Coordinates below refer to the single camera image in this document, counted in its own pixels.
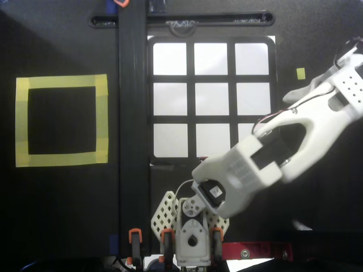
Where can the black slotted bar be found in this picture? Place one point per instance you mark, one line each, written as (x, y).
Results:
(215, 16)

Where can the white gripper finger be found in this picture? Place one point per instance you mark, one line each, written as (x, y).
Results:
(297, 95)

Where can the red metal bracket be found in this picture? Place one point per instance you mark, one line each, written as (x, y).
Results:
(255, 249)

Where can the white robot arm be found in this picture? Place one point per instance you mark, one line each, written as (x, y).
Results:
(249, 170)

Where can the yellow tape square outline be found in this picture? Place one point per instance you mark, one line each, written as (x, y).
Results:
(56, 80)

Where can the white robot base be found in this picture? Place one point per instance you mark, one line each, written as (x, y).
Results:
(193, 243)

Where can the blue tape piece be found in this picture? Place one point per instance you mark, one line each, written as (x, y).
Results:
(113, 245)
(111, 7)

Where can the orange and black clamp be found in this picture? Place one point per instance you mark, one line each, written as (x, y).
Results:
(135, 243)
(217, 241)
(121, 3)
(168, 241)

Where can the black vertical beam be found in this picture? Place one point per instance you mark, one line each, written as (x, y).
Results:
(133, 113)

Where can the small yellow tape piece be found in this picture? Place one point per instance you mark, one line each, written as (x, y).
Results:
(300, 73)

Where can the white perforated base plate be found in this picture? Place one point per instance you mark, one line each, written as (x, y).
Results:
(164, 212)

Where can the black nine-cell grid frame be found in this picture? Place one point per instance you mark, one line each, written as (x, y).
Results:
(232, 78)

